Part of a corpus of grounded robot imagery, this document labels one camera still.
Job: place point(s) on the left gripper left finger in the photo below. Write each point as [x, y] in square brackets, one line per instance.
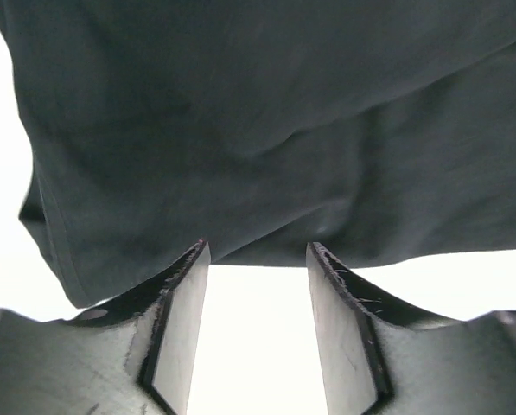
[133, 354]

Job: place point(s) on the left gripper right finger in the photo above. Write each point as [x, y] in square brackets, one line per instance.
[382, 355]

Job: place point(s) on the black t-shirt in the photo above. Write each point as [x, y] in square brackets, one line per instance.
[385, 130]

